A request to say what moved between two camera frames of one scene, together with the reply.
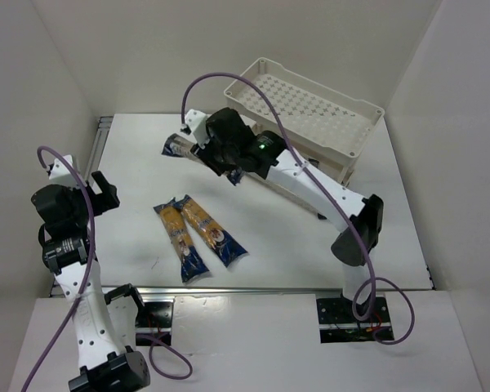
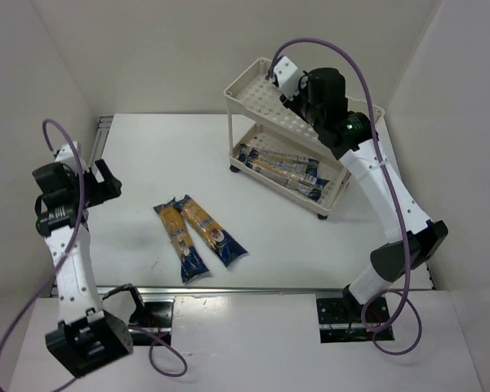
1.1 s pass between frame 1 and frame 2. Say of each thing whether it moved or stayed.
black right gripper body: moved
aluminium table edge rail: stayed
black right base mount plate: stayed
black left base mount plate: stayed
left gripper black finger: moved
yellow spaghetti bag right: stayed
